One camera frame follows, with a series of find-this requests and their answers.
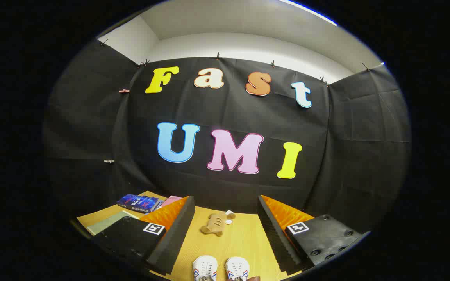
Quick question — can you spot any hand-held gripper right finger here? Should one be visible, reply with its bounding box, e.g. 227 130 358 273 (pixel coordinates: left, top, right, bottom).
257 194 371 274

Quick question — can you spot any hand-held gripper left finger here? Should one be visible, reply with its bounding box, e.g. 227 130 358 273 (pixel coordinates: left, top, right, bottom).
91 195 195 276

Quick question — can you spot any white canvas shoe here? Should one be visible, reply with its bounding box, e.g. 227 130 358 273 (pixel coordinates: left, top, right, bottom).
193 255 218 281
225 256 250 281

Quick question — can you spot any cream fabric storage box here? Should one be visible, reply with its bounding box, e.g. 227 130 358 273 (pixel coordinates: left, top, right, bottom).
87 210 139 236

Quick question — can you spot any pink cover book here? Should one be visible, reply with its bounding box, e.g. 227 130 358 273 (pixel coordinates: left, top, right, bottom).
159 195 183 207

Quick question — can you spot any brown bread plush toy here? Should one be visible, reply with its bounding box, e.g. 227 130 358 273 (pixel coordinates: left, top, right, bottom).
200 213 236 237

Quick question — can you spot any blue printed book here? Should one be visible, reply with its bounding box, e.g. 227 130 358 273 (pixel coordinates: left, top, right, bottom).
116 194 164 214

